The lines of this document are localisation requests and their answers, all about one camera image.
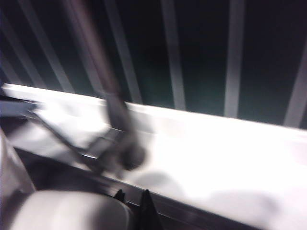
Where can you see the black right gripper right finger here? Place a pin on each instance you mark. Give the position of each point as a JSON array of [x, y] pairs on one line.
[[147, 213]]

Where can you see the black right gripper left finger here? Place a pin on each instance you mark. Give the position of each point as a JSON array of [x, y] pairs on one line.
[[120, 197]]

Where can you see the white Starbucks logo mug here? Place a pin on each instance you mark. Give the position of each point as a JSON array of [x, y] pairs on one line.
[[72, 210]]

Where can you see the black kitchen sink basin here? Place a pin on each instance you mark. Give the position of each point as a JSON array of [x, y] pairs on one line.
[[72, 177]]

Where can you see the dark metal faucet spout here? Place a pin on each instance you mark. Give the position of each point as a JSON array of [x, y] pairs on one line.
[[115, 105]]

